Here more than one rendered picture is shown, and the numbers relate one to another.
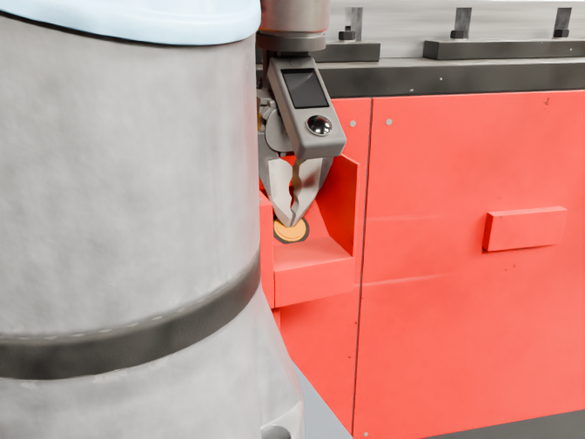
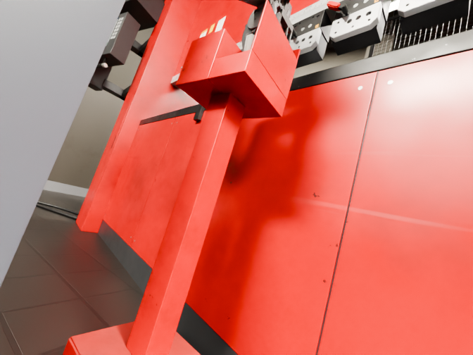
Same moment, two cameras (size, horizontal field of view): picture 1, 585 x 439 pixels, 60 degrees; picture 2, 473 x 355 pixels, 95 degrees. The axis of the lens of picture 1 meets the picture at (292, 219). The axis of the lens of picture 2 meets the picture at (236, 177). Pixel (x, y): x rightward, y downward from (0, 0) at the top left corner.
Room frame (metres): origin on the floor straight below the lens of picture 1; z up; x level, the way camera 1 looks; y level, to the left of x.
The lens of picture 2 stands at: (0.35, -0.39, 0.43)
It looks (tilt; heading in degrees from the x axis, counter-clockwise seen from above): 8 degrees up; 59
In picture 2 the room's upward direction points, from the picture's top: 17 degrees clockwise
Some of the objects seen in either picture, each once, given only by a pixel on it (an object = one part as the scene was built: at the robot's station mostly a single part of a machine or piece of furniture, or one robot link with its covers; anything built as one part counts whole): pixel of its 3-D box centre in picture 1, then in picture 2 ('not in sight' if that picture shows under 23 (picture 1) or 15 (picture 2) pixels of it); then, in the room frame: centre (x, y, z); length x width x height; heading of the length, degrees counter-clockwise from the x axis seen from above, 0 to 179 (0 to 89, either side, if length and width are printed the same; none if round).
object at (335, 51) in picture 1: (286, 52); not in sight; (0.85, 0.01, 0.89); 0.30 x 0.05 x 0.03; 102
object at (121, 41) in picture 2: not in sight; (109, 42); (0.06, 1.67, 1.42); 0.45 x 0.12 x 0.36; 119
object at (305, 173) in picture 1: (298, 183); not in sight; (0.56, -0.01, 0.77); 0.06 x 0.03 x 0.09; 21
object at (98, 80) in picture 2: not in sight; (120, 40); (0.11, 1.75, 1.52); 0.51 x 0.25 x 0.85; 119
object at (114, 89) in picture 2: not in sight; (121, 87); (0.24, 1.83, 1.17); 0.40 x 0.24 x 0.07; 102
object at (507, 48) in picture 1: (508, 48); not in sight; (0.94, -0.38, 0.89); 0.30 x 0.05 x 0.03; 102
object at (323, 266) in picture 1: (245, 205); (239, 67); (0.53, 0.05, 0.75); 0.20 x 0.16 x 0.18; 111
